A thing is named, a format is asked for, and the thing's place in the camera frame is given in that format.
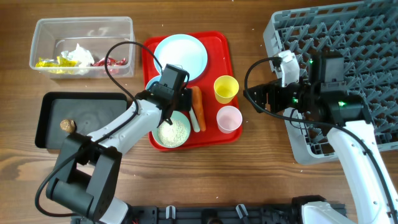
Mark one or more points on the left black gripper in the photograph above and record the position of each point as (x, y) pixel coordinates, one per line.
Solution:
(183, 102)

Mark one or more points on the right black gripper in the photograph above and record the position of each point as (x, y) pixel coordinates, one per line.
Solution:
(275, 88)

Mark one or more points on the orange carrot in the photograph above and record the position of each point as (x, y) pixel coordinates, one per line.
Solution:
(197, 103)

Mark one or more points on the white rice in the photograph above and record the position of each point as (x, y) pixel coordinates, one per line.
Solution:
(173, 135)

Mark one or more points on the green bowl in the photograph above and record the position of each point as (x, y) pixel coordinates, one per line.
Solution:
(177, 116)

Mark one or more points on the yellow plastic cup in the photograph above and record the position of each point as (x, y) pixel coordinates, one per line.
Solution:
(225, 87)

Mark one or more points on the pink plastic cup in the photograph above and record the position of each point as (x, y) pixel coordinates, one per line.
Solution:
(229, 119)

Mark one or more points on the light blue plate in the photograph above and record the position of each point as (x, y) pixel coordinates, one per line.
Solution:
(184, 51)

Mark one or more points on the white tissue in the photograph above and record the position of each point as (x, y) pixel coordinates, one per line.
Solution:
(80, 57)

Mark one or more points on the brown nut shell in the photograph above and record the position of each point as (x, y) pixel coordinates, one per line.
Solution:
(68, 125)

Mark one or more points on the yellow candy wrapper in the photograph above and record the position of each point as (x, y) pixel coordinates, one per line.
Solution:
(58, 66)

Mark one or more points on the red snack wrapper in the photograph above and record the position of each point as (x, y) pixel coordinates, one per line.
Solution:
(110, 62)

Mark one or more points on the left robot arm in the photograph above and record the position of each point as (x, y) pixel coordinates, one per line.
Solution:
(85, 174)

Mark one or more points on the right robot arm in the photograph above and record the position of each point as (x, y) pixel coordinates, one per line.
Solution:
(345, 120)

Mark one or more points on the grey dishwasher rack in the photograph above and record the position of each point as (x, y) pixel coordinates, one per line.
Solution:
(365, 33)

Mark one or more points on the light blue bowl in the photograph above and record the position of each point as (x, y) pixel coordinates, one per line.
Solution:
(153, 82)

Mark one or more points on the red serving tray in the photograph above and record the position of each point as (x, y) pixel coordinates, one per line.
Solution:
(218, 64)

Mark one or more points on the white plastic spoon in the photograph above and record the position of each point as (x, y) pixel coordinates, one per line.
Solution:
(194, 121)

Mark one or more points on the black plastic tray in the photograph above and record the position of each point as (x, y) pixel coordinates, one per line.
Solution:
(89, 110)

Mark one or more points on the clear plastic bin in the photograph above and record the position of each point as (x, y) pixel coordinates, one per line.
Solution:
(96, 34)

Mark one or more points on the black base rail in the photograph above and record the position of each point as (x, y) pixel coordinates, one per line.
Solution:
(276, 213)

